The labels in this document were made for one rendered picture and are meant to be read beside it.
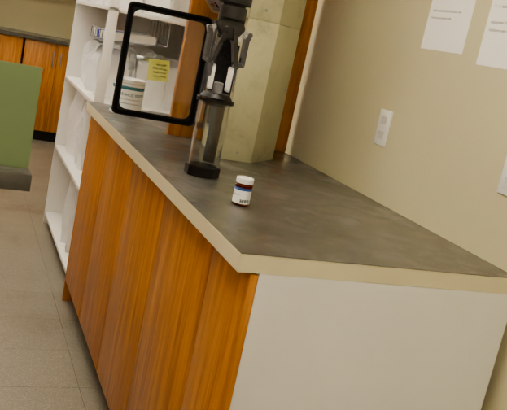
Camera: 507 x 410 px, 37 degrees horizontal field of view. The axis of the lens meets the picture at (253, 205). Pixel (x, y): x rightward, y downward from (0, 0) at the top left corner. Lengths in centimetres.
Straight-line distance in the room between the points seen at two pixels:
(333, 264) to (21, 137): 80
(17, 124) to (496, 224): 119
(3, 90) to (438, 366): 118
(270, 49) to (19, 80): 98
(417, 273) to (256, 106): 106
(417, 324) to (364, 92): 109
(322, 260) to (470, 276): 38
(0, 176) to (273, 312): 70
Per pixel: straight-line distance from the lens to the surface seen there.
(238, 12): 210
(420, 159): 226
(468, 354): 185
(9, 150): 186
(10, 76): 183
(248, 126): 253
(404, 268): 165
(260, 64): 252
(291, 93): 298
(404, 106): 238
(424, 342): 176
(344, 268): 158
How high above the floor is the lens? 134
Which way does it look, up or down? 12 degrees down
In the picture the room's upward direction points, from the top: 12 degrees clockwise
